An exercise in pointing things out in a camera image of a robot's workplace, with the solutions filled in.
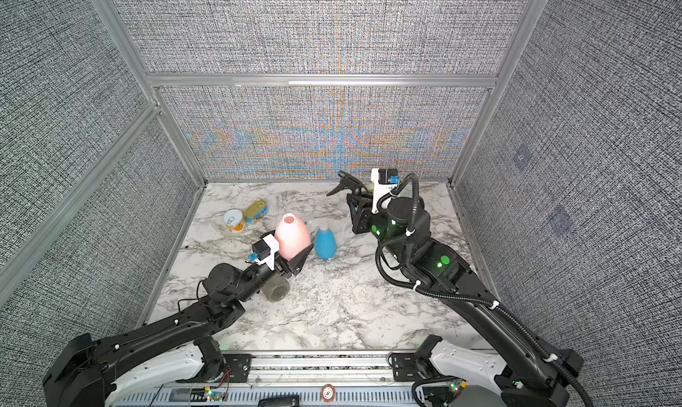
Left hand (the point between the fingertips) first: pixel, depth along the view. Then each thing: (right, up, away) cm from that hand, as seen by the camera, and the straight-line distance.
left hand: (306, 233), depth 63 cm
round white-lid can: (-32, +1, +37) cm, 49 cm away
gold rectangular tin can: (-25, +5, +43) cm, 50 cm away
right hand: (+11, +10, -3) cm, 15 cm away
